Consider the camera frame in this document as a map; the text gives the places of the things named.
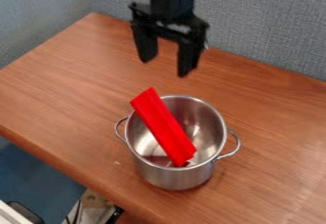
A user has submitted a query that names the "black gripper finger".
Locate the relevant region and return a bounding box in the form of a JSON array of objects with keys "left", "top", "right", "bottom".
[
  {"left": 177, "top": 40, "right": 205, "bottom": 77},
  {"left": 131, "top": 25, "right": 158, "bottom": 63}
]

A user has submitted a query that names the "stainless steel pot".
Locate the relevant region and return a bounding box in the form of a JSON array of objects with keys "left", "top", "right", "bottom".
[{"left": 115, "top": 94, "right": 238, "bottom": 191}]

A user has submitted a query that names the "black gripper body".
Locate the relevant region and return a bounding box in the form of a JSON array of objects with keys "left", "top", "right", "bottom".
[{"left": 129, "top": 0, "right": 209, "bottom": 44}]

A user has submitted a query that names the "red rectangular block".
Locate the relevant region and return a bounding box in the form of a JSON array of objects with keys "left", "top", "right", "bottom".
[{"left": 130, "top": 87, "right": 198, "bottom": 167}]

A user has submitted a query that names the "black table leg frame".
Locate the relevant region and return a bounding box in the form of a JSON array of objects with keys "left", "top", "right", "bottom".
[{"left": 63, "top": 201, "right": 123, "bottom": 224}]

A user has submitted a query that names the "white object at corner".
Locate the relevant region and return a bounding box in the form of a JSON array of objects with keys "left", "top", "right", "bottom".
[{"left": 0, "top": 200, "right": 28, "bottom": 224}]

